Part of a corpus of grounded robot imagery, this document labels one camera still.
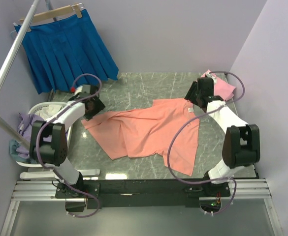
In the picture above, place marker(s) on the blue pleated skirt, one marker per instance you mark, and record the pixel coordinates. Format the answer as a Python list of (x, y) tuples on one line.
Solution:
[(67, 53)]

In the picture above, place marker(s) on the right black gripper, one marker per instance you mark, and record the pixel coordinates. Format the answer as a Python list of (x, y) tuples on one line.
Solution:
[(193, 89)]

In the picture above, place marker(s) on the folded pink t shirt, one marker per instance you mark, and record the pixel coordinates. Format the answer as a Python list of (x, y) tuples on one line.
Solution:
[(221, 87)]

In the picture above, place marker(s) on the white garment in basket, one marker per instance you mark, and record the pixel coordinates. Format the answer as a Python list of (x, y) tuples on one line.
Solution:
[(48, 111)]

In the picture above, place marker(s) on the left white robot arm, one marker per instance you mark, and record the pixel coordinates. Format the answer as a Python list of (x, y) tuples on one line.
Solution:
[(48, 143)]

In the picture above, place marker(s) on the aluminium rail frame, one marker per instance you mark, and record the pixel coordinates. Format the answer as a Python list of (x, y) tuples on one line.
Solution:
[(48, 190)]

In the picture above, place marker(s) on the blue grey cloth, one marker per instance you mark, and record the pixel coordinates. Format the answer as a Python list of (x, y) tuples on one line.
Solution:
[(13, 145)]

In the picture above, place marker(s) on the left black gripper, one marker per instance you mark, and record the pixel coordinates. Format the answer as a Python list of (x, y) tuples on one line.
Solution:
[(99, 106)]

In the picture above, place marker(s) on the black base beam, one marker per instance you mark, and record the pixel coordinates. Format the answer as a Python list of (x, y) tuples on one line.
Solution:
[(152, 192)]

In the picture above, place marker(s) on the lavender shirt in basket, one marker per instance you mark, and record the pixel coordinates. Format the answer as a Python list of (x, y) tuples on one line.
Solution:
[(25, 130)]

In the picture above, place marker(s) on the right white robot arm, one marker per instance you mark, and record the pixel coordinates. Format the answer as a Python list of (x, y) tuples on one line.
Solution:
[(241, 146)]

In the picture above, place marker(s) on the salmon orange t shirt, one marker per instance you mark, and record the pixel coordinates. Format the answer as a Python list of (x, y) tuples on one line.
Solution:
[(168, 128)]

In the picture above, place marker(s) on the white laundry basket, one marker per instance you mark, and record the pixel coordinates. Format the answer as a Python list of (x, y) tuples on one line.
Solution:
[(29, 163)]

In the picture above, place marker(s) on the white clothes rack pole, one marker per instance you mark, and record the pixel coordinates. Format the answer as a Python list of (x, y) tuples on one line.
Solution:
[(6, 66)]

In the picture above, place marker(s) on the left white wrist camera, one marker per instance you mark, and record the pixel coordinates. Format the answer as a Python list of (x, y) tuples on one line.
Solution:
[(76, 90)]

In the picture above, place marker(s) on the wooden clip hanger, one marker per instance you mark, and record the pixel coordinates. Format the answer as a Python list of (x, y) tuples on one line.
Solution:
[(75, 8)]

